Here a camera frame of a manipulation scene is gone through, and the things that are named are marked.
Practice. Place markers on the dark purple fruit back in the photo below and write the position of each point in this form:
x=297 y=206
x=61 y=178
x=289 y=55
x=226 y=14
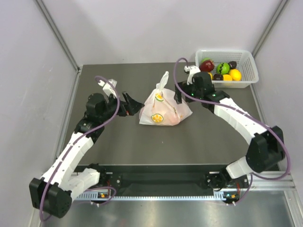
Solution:
x=232 y=64

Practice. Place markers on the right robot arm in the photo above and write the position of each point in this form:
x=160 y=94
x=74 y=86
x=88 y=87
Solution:
x=266 y=145

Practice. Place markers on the dark purple fruit front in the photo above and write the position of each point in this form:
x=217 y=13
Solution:
x=218 y=77

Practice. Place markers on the white printed plastic bag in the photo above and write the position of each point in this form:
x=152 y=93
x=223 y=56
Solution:
x=160 y=108

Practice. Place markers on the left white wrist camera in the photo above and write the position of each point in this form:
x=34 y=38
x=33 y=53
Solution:
x=107 y=86

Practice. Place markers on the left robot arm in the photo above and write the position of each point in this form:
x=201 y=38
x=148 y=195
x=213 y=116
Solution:
x=55 y=191

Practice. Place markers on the white perforated plastic basket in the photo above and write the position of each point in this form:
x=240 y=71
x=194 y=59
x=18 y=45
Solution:
x=245 y=64

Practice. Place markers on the yellow lemon middle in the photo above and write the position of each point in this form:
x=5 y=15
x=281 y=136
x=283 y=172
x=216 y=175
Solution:
x=227 y=77

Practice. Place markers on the green striped fruit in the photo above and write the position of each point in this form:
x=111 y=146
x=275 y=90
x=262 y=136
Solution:
x=222 y=68

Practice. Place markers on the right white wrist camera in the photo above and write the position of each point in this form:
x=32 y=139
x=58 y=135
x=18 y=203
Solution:
x=191 y=71

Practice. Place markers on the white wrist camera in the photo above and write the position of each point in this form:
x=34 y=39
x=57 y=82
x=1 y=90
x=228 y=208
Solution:
x=191 y=71
x=107 y=86

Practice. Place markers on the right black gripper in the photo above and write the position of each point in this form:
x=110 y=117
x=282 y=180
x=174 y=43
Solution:
x=177 y=96

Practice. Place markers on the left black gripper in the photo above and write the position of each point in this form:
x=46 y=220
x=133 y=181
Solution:
x=135 y=106

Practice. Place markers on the red apple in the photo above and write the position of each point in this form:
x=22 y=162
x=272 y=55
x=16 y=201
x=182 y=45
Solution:
x=207 y=66

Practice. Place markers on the slotted cable duct rail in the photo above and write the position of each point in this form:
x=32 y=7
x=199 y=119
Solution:
x=214 y=196

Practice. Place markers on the dark purple fruit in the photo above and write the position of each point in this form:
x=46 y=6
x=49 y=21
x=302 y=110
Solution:
x=218 y=77
x=232 y=64

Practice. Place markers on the yellow lemon right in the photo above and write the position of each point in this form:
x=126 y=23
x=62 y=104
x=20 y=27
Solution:
x=235 y=74

